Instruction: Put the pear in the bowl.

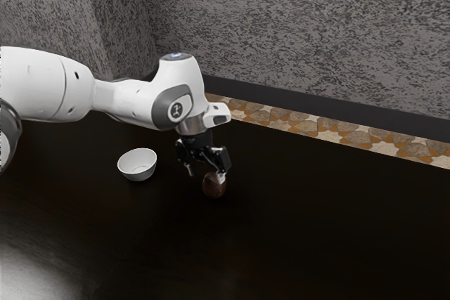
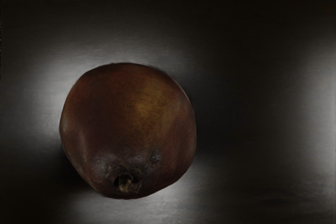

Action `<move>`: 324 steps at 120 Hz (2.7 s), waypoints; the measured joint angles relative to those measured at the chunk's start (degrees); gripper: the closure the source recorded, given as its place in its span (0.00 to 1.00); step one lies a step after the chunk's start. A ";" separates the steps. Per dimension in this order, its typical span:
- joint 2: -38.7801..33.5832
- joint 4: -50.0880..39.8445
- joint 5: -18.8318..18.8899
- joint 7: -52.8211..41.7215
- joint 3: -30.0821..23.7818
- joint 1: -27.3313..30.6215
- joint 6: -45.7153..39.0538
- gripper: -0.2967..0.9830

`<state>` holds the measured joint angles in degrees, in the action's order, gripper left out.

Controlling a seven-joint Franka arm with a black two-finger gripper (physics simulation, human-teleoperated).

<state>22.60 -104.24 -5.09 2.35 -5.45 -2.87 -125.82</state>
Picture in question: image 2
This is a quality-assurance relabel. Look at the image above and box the dark red-brown pear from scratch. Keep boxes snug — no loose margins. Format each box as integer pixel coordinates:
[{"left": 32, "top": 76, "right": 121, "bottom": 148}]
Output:
[{"left": 59, "top": 62, "right": 197, "bottom": 200}]

